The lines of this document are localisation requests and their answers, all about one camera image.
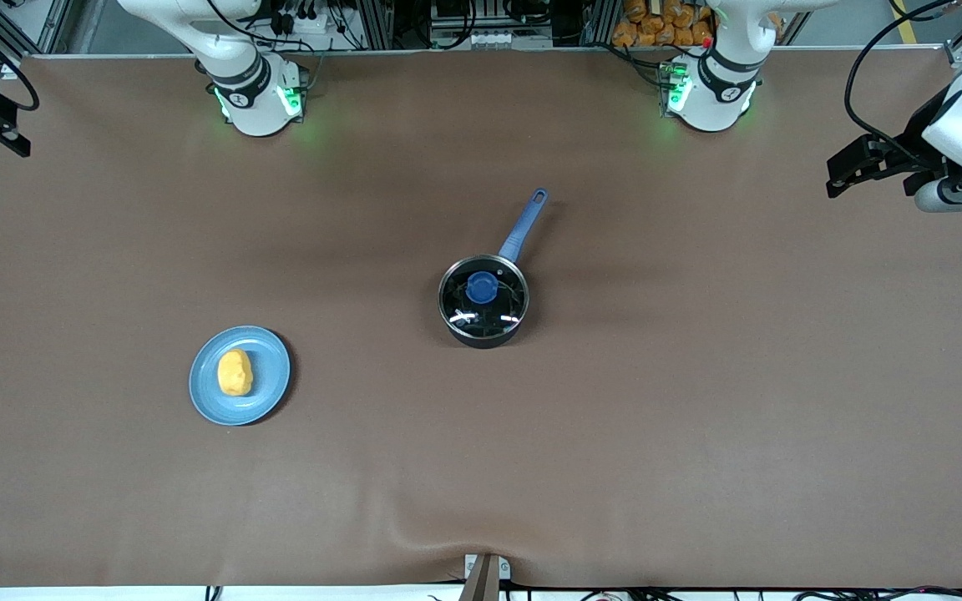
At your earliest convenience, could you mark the brown table mat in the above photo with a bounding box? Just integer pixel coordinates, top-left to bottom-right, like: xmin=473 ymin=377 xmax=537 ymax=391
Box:
xmin=0 ymin=48 xmax=962 ymax=589

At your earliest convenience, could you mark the glass lid with blue knob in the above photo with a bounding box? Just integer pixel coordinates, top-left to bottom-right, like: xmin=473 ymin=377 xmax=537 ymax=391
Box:
xmin=439 ymin=255 xmax=529 ymax=331

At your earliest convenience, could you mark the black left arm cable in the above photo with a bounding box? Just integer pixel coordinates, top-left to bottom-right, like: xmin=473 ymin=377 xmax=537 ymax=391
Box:
xmin=844 ymin=0 xmax=962 ymax=159

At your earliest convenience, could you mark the yellow potato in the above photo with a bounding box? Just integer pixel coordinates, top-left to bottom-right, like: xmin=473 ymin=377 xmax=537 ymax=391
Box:
xmin=218 ymin=349 xmax=254 ymax=398

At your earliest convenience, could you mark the metal camera post bracket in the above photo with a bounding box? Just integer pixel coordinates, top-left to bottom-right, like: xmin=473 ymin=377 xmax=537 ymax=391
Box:
xmin=460 ymin=553 xmax=511 ymax=601

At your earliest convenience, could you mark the blue round plate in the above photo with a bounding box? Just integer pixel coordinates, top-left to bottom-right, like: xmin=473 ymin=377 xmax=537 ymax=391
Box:
xmin=189 ymin=325 xmax=291 ymax=427

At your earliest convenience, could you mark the black saucepan with blue handle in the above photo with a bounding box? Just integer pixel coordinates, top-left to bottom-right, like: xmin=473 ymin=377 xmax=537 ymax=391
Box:
xmin=438 ymin=188 xmax=549 ymax=349

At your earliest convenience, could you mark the bag of orange items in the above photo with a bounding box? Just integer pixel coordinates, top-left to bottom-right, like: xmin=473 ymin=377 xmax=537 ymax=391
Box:
xmin=612 ymin=0 xmax=716 ymax=48

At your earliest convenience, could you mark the white power strip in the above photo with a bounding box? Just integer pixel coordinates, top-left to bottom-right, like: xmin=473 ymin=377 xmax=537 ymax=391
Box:
xmin=268 ymin=8 xmax=340 ymax=36

